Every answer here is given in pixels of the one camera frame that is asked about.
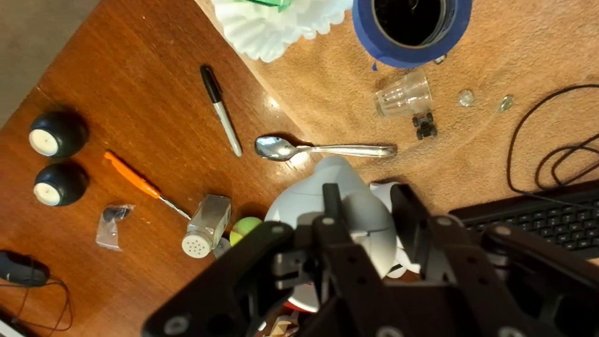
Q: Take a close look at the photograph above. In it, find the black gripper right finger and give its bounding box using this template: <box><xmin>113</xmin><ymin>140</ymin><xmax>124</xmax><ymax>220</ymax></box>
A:
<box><xmin>390</xmin><ymin>181</ymin><xmax>599</xmax><ymax>337</ymax></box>

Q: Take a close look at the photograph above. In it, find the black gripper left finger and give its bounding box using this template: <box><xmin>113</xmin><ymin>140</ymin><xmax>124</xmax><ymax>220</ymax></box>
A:
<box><xmin>143</xmin><ymin>181</ymin><xmax>401</xmax><ymax>337</ymax></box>

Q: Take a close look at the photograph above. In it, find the white remote controller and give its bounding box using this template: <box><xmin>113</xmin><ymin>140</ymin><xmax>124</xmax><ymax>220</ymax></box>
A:
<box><xmin>265</xmin><ymin>155</ymin><xmax>411</xmax><ymax>314</ymax></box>

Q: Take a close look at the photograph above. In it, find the clear hand sanitizer bottle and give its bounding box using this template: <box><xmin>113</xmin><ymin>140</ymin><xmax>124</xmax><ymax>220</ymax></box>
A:
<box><xmin>180</xmin><ymin>192</ymin><xmax>235</xmax><ymax>259</ymax></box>

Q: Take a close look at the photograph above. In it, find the silver spoon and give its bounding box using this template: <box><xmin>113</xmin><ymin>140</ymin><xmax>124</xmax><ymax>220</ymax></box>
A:
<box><xmin>253</xmin><ymin>132</ymin><xmax>399</xmax><ymax>162</ymax></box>

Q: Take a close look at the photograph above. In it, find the small black clip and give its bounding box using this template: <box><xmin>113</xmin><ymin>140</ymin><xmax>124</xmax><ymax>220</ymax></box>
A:
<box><xmin>411</xmin><ymin>110</ymin><xmax>441</xmax><ymax>140</ymax></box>

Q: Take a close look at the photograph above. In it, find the green tennis ball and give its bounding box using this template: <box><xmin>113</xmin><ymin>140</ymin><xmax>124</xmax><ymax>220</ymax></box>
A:
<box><xmin>227</xmin><ymin>213</ymin><xmax>267</xmax><ymax>248</ymax></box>

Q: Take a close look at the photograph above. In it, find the red bowl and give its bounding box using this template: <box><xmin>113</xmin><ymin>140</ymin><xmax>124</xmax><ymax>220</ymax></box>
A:
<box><xmin>283</xmin><ymin>282</ymin><xmax>323</xmax><ymax>314</ymax></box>

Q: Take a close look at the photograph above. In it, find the clear plastic cup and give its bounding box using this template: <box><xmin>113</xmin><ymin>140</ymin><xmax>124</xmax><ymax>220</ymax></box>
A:
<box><xmin>373</xmin><ymin>70</ymin><xmax>435</xmax><ymax>117</ymax></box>

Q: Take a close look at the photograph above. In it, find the small clear glass bead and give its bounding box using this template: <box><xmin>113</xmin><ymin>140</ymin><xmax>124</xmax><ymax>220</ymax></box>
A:
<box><xmin>458</xmin><ymin>87</ymin><xmax>478</xmax><ymax>108</ymax></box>
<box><xmin>497</xmin><ymin>91</ymin><xmax>517</xmax><ymax>113</ymax></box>

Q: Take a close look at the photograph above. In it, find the black marker pen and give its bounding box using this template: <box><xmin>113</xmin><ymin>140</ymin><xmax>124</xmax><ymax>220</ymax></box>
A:
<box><xmin>199</xmin><ymin>61</ymin><xmax>246</xmax><ymax>158</ymax></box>

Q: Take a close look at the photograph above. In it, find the black computer keyboard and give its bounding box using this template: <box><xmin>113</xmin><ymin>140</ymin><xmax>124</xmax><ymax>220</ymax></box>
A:
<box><xmin>448</xmin><ymin>179</ymin><xmax>599</xmax><ymax>259</ymax></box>

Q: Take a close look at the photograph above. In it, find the dark cup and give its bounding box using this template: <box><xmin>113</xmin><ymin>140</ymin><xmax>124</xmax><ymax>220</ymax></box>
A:
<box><xmin>373</xmin><ymin>0</ymin><xmax>458</xmax><ymax>48</ymax></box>

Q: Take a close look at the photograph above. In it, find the black computer mouse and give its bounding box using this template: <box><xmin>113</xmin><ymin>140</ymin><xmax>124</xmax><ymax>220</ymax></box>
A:
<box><xmin>0</xmin><ymin>248</ymin><xmax>74</xmax><ymax>332</ymax></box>

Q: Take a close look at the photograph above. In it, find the thin black cable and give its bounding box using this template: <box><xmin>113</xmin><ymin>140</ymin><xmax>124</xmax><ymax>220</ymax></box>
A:
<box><xmin>504</xmin><ymin>82</ymin><xmax>599</xmax><ymax>196</ymax></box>

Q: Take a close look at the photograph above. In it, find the orange handled screwdriver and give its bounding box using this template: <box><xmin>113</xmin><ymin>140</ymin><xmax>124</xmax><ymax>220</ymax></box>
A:
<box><xmin>102</xmin><ymin>147</ymin><xmax>195</xmax><ymax>222</ymax></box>

